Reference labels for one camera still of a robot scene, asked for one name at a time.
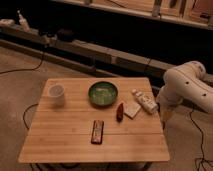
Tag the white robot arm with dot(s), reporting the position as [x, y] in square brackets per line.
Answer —
[184, 82]

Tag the red-brown pepper toy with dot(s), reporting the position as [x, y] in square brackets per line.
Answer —
[119, 113]

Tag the white sponge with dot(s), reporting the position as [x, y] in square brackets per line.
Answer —
[131, 109]

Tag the white plastic bottle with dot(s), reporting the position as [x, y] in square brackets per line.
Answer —
[147, 103]

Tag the white spray bottle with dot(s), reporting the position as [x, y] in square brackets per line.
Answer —
[23, 22]

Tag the black round device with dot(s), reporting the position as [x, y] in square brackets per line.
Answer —
[65, 35]

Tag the white ceramic cup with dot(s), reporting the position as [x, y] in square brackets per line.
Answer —
[56, 94]

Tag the wooden table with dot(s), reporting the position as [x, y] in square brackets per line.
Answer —
[63, 135]

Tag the green ceramic bowl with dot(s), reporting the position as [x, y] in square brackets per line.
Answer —
[102, 93]

